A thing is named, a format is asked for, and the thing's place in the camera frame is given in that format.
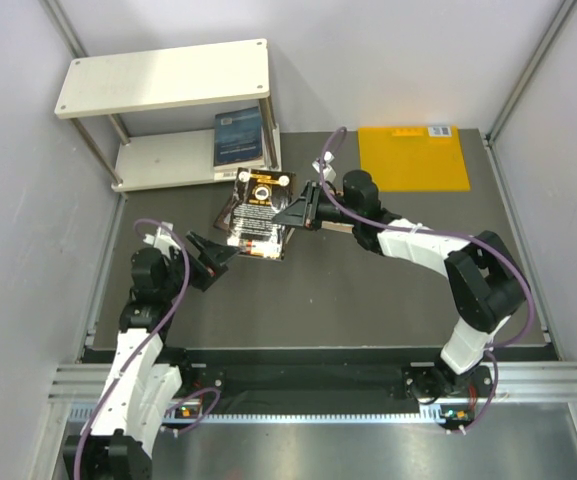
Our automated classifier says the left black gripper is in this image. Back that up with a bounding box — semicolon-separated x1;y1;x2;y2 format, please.
160;230;240;299

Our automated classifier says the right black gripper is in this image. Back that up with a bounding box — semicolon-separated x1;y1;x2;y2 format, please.
273;182;361;232

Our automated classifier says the black treehouse paperback book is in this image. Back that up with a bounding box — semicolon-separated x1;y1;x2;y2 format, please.
227;168;296;261

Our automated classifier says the blue hardcover book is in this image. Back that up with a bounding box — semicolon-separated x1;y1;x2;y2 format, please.
213;107;263;170

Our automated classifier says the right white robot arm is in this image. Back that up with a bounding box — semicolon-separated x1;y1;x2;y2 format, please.
273;170;527;396

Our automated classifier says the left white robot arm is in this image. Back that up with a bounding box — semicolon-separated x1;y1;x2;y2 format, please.
63;223;239;479

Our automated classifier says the dark sunset cover book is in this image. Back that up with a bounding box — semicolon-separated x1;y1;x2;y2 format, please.
213;194;237;233

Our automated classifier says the orange illustrated children's book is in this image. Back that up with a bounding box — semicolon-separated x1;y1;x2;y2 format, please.
321;221;353;234

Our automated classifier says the white book with coloured stripes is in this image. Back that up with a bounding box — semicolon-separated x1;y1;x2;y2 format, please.
213;168;270;182

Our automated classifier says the yellow file folder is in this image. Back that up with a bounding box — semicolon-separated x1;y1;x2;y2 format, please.
357;125;471;193

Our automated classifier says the white two-tier shelf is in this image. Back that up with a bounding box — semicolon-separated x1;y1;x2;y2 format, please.
54;38;281;194

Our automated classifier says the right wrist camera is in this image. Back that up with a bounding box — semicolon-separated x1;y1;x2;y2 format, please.
312;151;336;183

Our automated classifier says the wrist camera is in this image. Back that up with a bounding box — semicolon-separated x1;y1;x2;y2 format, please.
147;222;179;251
312;151;336;183

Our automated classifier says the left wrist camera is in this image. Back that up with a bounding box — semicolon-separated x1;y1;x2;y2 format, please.
147;222;179;251

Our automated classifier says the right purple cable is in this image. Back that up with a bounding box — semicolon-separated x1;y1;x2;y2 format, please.
317;126;537;436

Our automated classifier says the purple cable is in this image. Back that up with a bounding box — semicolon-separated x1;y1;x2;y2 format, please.
75;217;222;480
317;126;537;436

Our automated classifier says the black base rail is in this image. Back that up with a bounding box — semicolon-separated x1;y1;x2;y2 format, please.
155;347;492;403

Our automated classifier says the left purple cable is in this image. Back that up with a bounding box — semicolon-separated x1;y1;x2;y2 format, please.
75;217;222;480

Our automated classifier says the grey slotted cable duct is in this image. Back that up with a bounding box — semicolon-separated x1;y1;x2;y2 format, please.
67;403;449;426

